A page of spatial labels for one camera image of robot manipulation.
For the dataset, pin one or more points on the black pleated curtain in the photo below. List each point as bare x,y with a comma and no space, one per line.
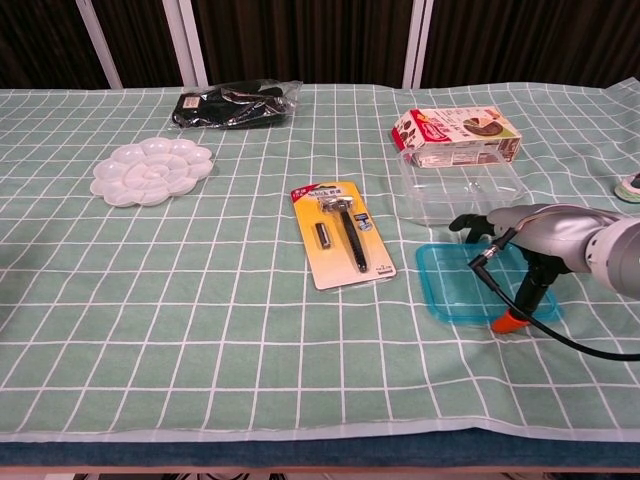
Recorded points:
300,40

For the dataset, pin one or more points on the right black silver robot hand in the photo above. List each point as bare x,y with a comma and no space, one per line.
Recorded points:
550,235

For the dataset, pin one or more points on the white aluminium frame post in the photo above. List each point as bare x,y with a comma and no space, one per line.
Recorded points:
187,45
100,45
417,45

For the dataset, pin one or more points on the yellow razor blister pack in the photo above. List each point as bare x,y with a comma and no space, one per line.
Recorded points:
325,260

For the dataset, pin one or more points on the colourful feather shuttlecock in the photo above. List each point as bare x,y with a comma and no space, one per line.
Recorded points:
630,190

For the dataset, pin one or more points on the white flower-shaped paint palette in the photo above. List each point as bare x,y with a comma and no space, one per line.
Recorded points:
150,172

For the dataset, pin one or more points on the chocolate snack carton box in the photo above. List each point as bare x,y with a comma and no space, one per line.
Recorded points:
450,132

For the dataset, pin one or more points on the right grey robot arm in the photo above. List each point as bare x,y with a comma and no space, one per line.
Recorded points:
622,255

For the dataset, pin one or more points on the clear plastic container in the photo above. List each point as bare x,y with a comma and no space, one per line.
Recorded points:
450,192

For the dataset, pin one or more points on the black gloves in plastic bag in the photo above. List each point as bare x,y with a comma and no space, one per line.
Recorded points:
225,107

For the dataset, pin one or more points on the blue translucent plastic lid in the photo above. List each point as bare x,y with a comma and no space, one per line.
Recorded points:
450,285

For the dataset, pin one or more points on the green white checked tablecloth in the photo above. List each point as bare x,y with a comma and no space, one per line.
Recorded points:
150,325

